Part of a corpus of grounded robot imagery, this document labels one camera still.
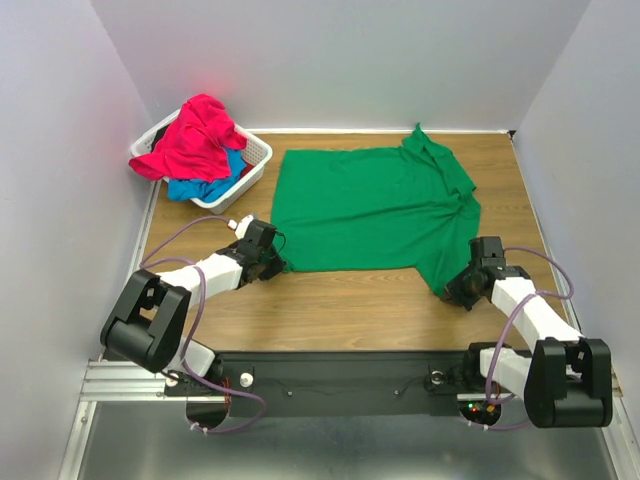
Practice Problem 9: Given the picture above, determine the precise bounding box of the green t shirt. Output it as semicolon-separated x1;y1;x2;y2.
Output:
271;128;482;296

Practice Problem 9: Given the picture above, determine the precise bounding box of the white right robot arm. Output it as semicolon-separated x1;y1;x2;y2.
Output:
445;236;613;429

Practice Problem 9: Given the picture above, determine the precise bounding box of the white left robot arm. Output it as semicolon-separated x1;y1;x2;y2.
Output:
100;215;286;394

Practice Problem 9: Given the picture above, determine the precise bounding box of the blue t shirt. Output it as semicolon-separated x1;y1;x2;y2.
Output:
168;148;247;203

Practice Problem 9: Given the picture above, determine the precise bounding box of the white plastic laundry basket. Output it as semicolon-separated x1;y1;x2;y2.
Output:
129;107;274;216

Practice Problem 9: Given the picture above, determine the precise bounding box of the red t shirt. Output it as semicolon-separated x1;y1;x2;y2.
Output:
129;94;247;182

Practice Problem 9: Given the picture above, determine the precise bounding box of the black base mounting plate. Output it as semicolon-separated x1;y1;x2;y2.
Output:
164;350;521;420

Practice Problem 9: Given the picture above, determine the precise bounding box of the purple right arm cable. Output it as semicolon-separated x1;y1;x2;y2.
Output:
467;245;575;432

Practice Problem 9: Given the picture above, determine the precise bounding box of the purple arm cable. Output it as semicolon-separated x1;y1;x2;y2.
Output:
467;245;575;432
142;215;267;435

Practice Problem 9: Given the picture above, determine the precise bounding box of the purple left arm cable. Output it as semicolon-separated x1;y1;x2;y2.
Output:
142;215;267;435

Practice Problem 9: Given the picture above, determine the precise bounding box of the aluminium frame rail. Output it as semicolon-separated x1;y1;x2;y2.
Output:
54;349;171;480

